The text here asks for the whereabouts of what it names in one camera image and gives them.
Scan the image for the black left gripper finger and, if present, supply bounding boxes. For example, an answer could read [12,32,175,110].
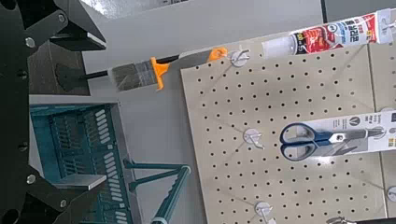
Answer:
[18,167,106,224]
[18,0,106,57]

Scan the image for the teal plastic crate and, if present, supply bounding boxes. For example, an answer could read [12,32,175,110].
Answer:
[28,94,144,224]

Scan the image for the paint brush with orange ferrule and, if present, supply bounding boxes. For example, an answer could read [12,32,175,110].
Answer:
[106,46,229,91]

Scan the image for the white display stand panel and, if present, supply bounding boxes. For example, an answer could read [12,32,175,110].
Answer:
[28,0,325,224]

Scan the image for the beige perforated pegboard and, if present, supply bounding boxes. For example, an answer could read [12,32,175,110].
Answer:
[180,29,396,224]

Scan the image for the red white sealant tube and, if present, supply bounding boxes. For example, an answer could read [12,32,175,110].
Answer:
[261,7,396,59]

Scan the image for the blue scissors on card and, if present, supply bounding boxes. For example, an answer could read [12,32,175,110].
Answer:
[278,110,396,162]

